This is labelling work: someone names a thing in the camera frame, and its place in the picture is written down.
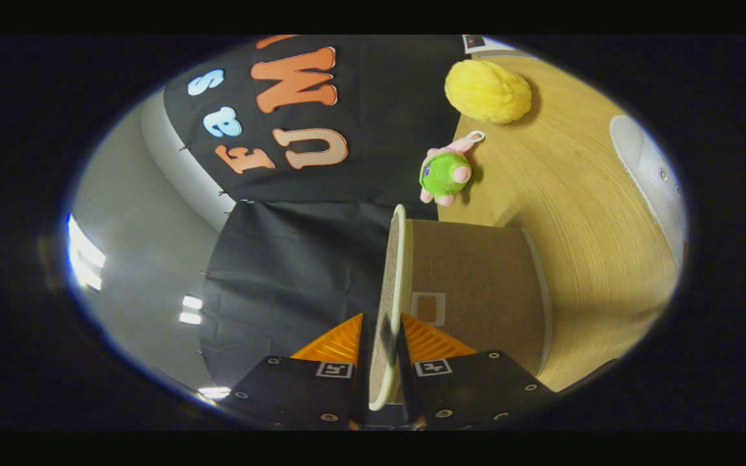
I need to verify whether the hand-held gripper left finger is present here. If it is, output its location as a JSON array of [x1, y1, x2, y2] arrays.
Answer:
[[218, 313, 375, 429]]

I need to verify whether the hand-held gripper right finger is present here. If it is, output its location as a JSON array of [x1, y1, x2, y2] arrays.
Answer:
[[396, 313, 558, 429]]

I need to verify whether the white book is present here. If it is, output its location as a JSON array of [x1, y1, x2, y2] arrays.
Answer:
[[462, 35, 536, 59]]

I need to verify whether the white canvas shoe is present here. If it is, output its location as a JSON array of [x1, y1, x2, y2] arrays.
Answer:
[[609, 115, 688, 267]]

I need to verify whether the brown fabric storage box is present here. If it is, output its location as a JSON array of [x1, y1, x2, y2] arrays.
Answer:
[[368, 205, 553, 412]]

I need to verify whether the pink and green plush toy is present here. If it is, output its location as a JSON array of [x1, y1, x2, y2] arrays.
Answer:
[[419, 130, 486, 206]]

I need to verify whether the yellow fluffy plush ball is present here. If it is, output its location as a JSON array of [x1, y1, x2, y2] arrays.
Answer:
[[444, 59, 533, 124]]

